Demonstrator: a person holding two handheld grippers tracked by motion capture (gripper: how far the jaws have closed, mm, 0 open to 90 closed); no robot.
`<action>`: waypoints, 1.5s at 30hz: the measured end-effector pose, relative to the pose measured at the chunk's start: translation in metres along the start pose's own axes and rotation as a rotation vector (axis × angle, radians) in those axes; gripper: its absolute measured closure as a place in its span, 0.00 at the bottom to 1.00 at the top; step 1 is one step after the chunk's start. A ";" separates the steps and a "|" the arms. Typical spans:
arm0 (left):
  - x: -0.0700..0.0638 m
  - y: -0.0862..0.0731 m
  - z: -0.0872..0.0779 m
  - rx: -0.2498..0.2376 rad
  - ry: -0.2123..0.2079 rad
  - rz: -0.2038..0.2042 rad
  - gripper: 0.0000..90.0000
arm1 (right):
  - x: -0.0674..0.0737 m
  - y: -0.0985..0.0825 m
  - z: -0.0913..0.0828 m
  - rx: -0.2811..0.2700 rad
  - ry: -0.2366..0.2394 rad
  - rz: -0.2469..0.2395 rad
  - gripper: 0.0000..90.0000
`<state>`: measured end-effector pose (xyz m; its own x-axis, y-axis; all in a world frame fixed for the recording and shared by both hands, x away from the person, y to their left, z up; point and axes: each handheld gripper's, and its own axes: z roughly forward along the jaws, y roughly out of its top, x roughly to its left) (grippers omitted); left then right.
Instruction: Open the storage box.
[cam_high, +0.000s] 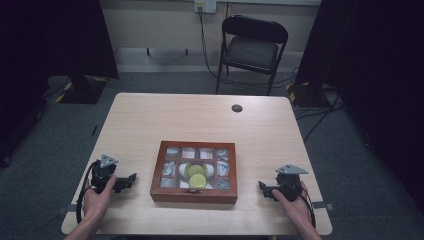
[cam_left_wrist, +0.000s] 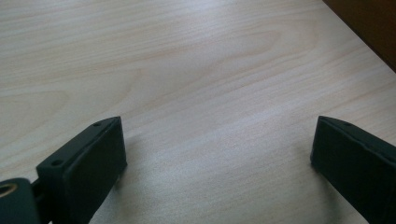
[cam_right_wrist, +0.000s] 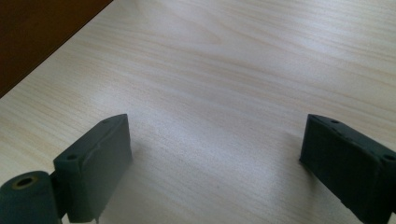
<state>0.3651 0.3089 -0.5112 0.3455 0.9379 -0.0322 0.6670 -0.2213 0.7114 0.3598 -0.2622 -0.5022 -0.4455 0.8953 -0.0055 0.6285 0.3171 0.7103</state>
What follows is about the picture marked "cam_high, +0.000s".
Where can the grey table bracket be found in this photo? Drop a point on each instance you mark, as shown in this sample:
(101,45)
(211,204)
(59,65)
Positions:
(66,209)
(323,205)

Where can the black curtain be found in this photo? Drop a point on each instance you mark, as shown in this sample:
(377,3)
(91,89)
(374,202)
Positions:
(376,66)
(40,50)

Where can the black folding chair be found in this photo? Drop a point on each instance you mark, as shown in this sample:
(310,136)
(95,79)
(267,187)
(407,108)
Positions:
(253,50)

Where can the group of pale sachets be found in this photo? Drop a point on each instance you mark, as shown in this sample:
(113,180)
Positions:
(222,168)

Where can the white wall socket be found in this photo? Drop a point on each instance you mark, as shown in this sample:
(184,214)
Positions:
(205,6)

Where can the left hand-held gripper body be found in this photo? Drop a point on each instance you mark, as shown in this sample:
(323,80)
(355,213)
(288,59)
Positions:
(101,173)

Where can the person's right hand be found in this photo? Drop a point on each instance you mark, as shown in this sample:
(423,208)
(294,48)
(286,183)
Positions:
(295,210)

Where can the wooden box with glass lid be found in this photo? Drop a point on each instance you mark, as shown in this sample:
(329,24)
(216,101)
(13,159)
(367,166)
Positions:
(166,195)

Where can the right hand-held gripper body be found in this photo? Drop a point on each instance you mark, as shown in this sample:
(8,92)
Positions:
(289,181)

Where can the green-lidded coffee capsule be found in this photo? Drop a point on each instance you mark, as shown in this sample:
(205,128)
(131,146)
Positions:
(196,170)
(197,182)

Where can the black stand base striped tape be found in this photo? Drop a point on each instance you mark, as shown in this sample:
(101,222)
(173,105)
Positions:
(83,90)
(306,95)

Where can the person's left hand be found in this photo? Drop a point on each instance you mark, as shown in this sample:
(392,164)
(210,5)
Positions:
(96,203)

